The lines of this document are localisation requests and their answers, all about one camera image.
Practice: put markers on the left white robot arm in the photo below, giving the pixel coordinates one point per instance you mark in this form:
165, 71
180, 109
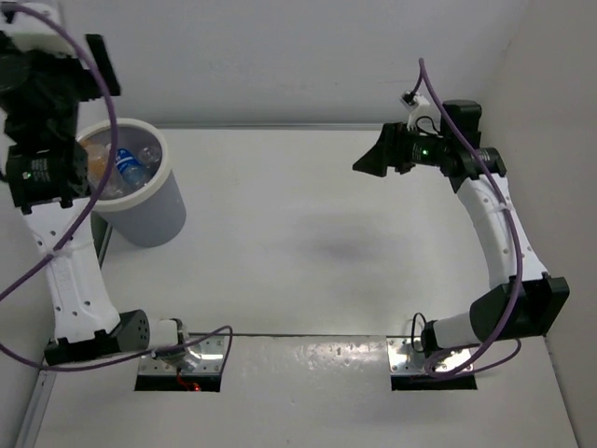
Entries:
47, 175

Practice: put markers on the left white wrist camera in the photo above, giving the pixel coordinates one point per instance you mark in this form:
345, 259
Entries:
29, 33

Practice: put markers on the blue label water bottle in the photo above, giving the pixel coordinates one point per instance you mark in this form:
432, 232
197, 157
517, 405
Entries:
133, 172
150, 155

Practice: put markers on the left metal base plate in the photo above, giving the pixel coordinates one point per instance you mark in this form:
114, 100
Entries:
202, 359

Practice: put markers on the white round plastic bin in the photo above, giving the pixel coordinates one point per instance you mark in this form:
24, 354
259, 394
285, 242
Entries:
150, 216

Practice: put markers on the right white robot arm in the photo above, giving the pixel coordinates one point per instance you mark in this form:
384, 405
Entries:
524, 298

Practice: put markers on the metal base plate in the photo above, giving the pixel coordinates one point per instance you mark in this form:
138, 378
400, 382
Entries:
405, 357
202, 359

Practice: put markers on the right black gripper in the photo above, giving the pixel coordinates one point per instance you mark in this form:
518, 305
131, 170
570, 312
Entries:
378, 159

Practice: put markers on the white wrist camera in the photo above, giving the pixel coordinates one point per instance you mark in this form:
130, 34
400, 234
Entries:
417, 106
29, 33

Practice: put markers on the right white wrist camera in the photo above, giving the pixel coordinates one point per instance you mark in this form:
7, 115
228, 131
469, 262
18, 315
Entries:
417, 106

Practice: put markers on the orange juice bottle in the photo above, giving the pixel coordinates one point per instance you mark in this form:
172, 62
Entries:
97, 160

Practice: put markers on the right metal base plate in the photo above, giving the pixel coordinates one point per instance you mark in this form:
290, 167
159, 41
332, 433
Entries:
405, 357

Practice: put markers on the clear crushed bottle white cap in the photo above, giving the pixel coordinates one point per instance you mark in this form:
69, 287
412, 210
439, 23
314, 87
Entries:
115, 188

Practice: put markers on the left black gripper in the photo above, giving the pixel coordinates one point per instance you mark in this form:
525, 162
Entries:
91, 88

